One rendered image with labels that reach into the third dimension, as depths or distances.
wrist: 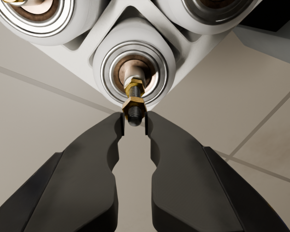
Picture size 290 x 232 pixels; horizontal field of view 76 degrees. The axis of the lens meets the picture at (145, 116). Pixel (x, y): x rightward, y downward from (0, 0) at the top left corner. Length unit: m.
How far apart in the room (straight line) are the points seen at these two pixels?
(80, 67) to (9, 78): 0.30
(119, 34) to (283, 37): 0.23
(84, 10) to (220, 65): 0.38
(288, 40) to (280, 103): 0.34
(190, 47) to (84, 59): 0.15
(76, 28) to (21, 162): 0.58
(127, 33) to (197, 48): 0.12
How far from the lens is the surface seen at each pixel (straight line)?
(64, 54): 0.30
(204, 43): 0.29
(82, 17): 0.21
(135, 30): 0.21
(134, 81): 0.17
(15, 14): 0.23
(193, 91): 0.52
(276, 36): 0.35
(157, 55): 0.21
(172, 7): 0.21
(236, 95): 0.57
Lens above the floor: 0.45
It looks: 58 degrees down
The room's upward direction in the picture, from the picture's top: 175 degrees clockwise
